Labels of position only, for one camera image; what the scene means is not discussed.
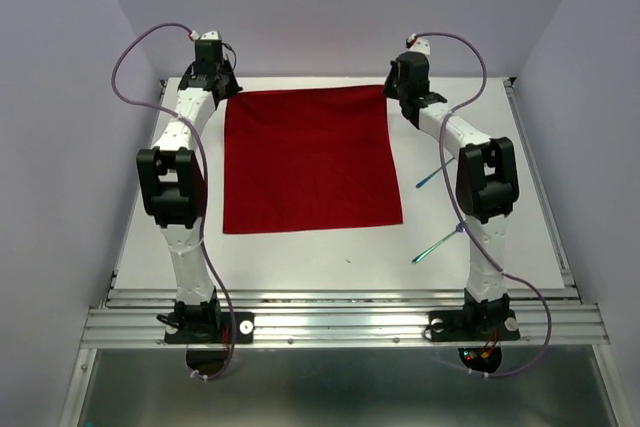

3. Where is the red cloth napkin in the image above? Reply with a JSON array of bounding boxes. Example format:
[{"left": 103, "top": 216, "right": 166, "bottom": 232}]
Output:
[{"left": 222, "top": 85, "right": 403, "bottom": 235}]

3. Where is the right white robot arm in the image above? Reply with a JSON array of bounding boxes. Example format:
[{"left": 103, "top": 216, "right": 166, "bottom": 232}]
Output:
[{"left": 383, "top": 50, "right": 519, "bottom": 342}]

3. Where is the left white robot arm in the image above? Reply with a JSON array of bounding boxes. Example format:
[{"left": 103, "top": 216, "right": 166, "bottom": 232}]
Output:
[{"left": 136, "top": 31, "right": 240, "bottom": 341}]

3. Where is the iridescent metal spoon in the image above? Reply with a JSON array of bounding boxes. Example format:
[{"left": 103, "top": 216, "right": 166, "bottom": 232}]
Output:
[{"left": 415, "top": 157, "right": 455, "bottom": 189}]

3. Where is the iridescent metal fork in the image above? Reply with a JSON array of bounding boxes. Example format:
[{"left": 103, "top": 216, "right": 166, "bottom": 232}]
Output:
[{"left": 411, "top": 224, "right": 464, "bottom": 264}]

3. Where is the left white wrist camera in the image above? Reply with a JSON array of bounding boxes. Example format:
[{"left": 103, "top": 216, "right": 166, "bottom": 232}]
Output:
[{"left": 189, "top": 30, "right": 222, "bottom": 42}]

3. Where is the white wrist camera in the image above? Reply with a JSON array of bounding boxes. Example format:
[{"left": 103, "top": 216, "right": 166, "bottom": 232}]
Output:
[
  {"left": 189, "top": 30, "right": 222, "bottom": 42},
  {"left": 405, "top": 34, "right": 431, "bottom": 56}
]

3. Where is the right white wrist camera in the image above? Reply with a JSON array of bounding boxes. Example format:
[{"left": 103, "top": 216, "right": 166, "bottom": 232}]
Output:
[{"left": 405, "top": 34, "right": 431, "bottom": 56}]

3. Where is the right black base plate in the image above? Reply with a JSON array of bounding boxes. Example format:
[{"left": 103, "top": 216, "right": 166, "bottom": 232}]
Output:
[{"left": 423, "top": 310, "right": 521, "bottom": 343}]

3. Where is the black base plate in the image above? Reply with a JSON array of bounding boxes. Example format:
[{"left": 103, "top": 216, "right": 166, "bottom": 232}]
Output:
[
  {"left": 156, "top": 311, "right": 255, "bottom": 345},
  {"left": 423, "top": 310, "right": 521, "bottom": 343}
]

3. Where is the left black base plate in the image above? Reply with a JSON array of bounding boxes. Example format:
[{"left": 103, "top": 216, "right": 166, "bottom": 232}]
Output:
[{"left": 156, "top": 311, "right": 255, "bottom": 345}]

